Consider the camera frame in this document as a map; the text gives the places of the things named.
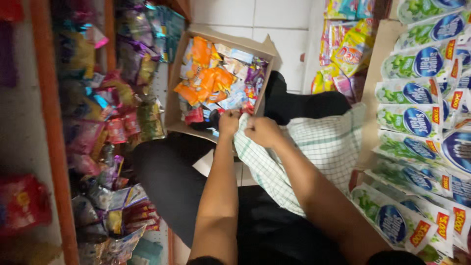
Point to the person's left fingers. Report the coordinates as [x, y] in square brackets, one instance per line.
[231, 113]

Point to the wooden shelf of snack packets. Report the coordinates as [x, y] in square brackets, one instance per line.
[95, 132]

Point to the heap of yellow pink packets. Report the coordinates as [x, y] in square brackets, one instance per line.
[342, 51]

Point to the person's right fingers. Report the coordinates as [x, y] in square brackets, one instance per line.
[251, 127]

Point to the cardboard box of snack packets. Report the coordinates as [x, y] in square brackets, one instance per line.
[220, 81]

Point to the person's right hand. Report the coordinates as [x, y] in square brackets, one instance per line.
[262, 131]

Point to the white green checked cloth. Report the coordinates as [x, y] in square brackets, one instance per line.
[312, 147]

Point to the person's black trousers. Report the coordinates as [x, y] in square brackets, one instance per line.
[176, 184]

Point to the row of green cleaner pouches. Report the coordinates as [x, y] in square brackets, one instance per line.
[419, 132]

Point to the person's left hand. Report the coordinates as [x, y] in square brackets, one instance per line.
[229, 123]

